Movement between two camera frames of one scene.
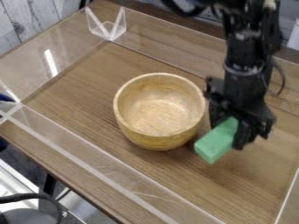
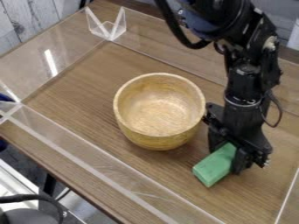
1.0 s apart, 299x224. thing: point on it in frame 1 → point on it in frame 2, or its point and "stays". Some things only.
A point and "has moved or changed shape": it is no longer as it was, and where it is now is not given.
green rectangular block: x=217 y=143 has moved or changed shape
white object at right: x=294 y=38 stays
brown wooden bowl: x=160 y=108 stays
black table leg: x=50 y=185 stays
